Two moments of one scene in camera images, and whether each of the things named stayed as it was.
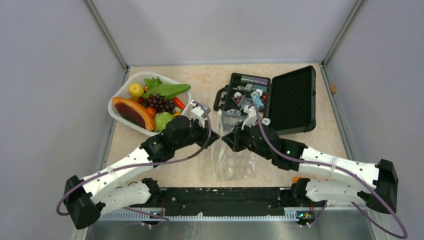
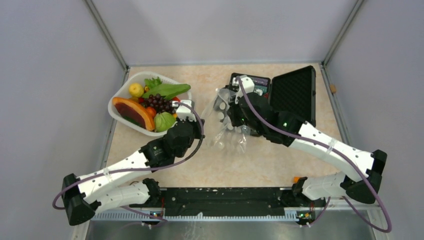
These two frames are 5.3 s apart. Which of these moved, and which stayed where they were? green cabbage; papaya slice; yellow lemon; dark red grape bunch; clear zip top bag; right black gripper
Moved: clear zip top bag; right black gripper
Stayed: yellow lemon; green cabbage; papaya slice; dark red grape bunch
